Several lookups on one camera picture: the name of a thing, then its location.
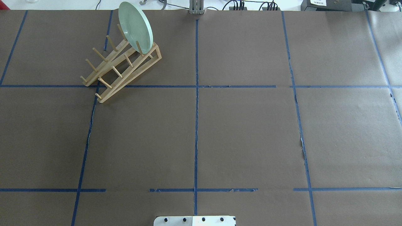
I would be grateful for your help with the light green ceramic plate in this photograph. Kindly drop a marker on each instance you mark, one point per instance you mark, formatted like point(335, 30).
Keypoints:
point(136, 27)

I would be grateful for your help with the wooden dish rack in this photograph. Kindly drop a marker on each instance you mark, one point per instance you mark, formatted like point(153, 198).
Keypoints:
point(123, 65)

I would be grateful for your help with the grey metal bracket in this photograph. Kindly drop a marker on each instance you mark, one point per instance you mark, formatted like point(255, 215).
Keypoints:
point(196, 7)

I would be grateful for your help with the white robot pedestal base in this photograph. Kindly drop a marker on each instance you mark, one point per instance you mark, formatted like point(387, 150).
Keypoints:
point(195, 221)

